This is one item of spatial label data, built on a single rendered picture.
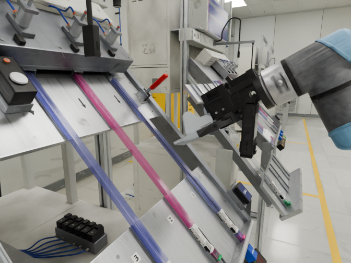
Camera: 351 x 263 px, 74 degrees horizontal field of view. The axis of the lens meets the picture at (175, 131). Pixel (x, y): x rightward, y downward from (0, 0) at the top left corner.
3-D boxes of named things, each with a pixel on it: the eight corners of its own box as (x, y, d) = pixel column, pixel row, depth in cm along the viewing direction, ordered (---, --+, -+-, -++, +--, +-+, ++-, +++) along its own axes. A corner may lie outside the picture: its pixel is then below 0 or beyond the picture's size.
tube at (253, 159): (286, 204, 70) (289, 202, 70) (285, 206, 69) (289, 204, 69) (187, 75, 77) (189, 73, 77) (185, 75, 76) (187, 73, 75)
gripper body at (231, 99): (208, 95, 55) (257, 68, 49) (225, 128, 55) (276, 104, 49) (197, 97, 48) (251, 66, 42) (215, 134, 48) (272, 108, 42)
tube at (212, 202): (241, 238, 55) (244, 236, 54) (239, 241, 54) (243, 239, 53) (114, 81, 63) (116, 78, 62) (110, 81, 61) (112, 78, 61)
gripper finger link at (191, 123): (163, 123, 49) (202, 105, 50) (176, 148, 49) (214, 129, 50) (164, 121, 46) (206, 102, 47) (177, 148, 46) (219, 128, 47)
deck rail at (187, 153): (235, 229, 65) (253, 219, 62) (233, 234, 64) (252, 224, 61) (90, 48, 76) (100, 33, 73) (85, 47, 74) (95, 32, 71)
